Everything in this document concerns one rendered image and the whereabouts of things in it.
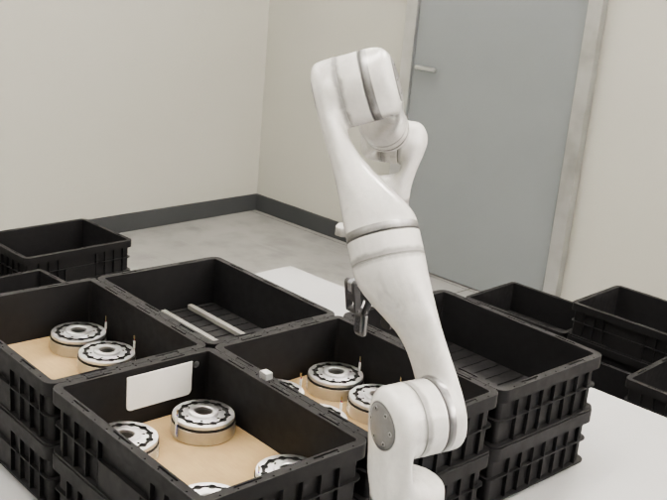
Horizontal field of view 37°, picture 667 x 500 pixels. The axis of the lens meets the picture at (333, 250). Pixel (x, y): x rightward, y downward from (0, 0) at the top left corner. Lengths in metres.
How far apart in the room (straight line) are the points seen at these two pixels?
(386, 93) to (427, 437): 0.42
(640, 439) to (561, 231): 2.62
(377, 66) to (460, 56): 3.71
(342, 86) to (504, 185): 3.62
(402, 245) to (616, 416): 1.12
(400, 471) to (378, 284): 0.22
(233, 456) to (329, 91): 0.63
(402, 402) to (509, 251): 3.73
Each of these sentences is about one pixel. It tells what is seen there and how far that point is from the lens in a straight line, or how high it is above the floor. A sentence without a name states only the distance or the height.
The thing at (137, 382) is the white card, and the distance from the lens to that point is 1.65.
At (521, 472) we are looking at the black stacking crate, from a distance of 1.84.
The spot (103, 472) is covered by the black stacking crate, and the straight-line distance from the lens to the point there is 1.50.
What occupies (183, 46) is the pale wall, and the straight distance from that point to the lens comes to 5.54.
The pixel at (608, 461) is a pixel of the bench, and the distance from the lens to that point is 2.03.
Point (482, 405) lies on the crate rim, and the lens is 1.64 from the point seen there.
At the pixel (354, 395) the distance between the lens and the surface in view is 1.75.
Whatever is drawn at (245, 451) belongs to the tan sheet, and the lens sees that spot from 1.61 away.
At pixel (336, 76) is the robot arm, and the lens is 1.25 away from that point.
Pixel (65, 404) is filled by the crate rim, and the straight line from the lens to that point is 1.55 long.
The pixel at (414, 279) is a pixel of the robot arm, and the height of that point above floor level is 1.23.
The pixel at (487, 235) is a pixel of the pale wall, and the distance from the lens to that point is 4.93.
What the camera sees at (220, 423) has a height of 0.86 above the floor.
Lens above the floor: 1.61
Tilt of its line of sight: 17 degrees down
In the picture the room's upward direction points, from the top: 5 degrees clockwise
